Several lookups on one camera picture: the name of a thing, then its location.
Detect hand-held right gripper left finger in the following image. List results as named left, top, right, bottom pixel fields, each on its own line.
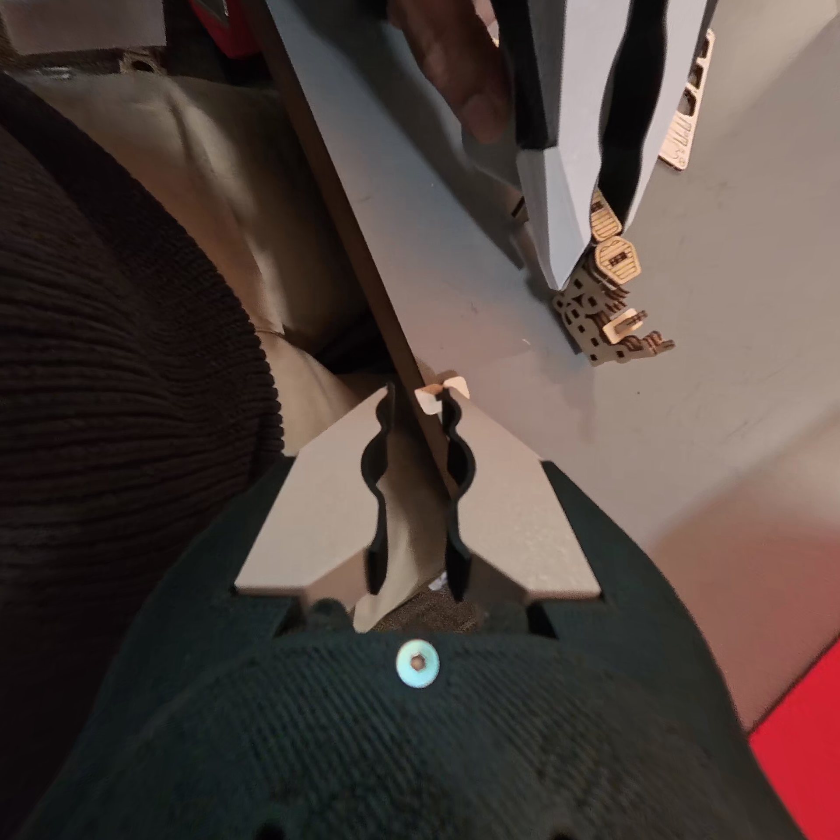
left=234, top=384, right=396, bottom=632

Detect wooden puzzle model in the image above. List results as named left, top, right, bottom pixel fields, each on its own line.
left=551, top=190, right=677, bottom=367

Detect person's beige trousers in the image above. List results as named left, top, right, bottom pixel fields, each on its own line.
left=13, top=66, right=408, bottom=631

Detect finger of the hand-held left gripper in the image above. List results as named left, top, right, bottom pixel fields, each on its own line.
left=600, top=0, right=714, bottom=227
left=517, top=0, right=629, bottom=291

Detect grey desk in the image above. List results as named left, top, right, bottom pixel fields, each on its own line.
left=243, top=0, right=840, bottom=729

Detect small figure-eight wooden piece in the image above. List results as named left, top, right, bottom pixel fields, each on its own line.
left=415, top=371, right=471, bottom=416

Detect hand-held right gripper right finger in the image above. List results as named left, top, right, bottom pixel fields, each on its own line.
left=441, top=390, right=603, bottom=605

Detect person's left hand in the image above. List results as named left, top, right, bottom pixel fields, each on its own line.
left=387, top=0, right=516, bottom=147

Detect red plastic bin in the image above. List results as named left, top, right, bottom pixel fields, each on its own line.
left=748, top=646, right=840, bottom=840

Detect person's black knit sweater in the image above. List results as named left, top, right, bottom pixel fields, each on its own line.
left=0, top=72, right=286, bottom=840

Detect laser-cut wooden parts sheet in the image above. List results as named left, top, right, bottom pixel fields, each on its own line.
left=656, top=29, right=716, bottom=172

